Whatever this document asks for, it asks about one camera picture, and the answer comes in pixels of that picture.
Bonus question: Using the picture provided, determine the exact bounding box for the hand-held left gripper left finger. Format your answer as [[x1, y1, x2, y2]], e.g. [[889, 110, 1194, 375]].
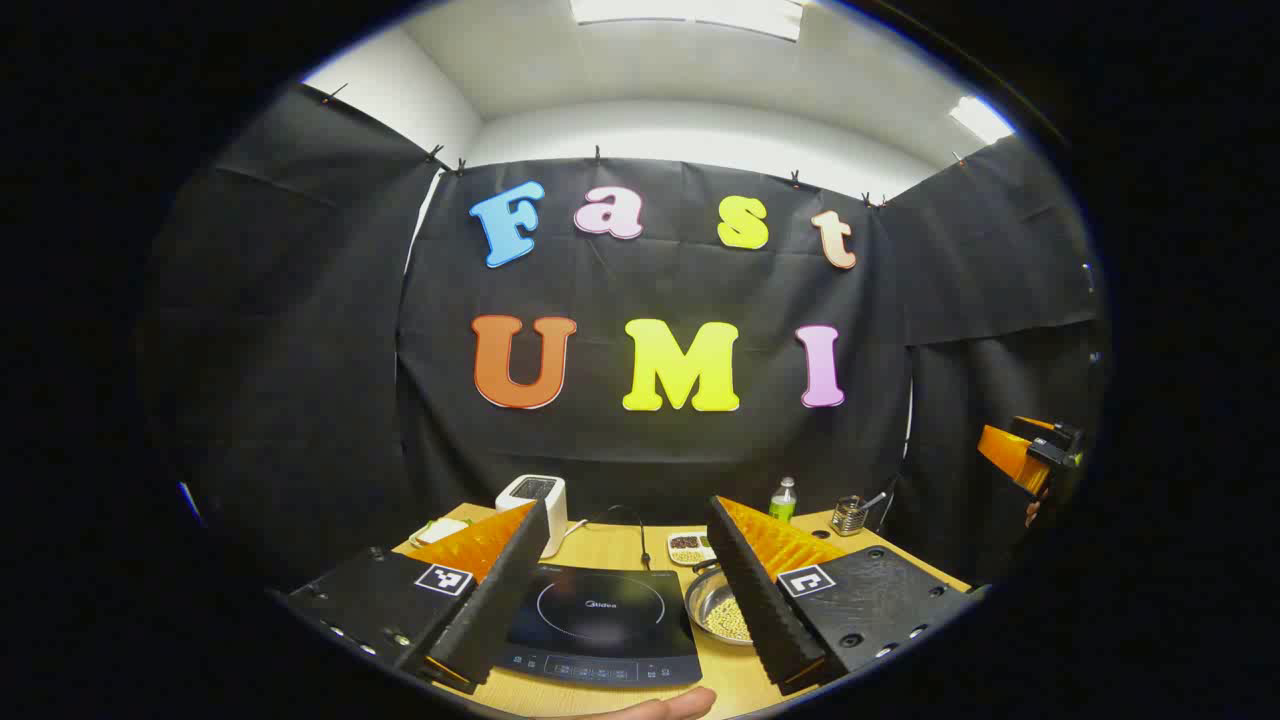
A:
[[285, 498, 553, 693]]

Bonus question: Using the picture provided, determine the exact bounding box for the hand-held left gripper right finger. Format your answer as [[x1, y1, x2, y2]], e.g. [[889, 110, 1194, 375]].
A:
[[705, 495, 981, 697]]

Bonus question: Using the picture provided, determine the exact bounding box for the stainless steel pot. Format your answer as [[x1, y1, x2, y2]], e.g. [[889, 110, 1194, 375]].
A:
[[685, 560, 758, 647]]

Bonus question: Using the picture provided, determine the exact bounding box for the black induction cooktop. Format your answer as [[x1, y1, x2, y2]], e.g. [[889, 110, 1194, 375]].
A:
[[495, 563, 703, 689]]

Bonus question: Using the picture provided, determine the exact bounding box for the pile of soybeans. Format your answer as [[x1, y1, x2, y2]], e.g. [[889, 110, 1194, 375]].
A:
[[705, 597, 753, 643]]

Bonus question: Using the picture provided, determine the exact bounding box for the sandwich on white plate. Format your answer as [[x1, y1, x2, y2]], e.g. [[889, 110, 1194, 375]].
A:
[[410, 517, 471, 549]]

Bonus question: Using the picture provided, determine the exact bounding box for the white toaster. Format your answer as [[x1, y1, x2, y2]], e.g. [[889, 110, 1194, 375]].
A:
[[495, 474, 569, 559]]

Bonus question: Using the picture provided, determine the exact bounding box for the small ceiling light panel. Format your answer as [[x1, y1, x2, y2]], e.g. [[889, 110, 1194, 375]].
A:
[[948, 95, 1018, 146]]

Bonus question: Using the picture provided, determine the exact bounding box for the large ceiling light panel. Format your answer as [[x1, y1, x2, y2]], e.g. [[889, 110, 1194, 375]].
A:
[[570, 0, 806, 43]]

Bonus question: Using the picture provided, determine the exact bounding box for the black power cable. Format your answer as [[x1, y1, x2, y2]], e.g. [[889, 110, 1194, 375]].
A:
[[572, 505, 653, 571]]

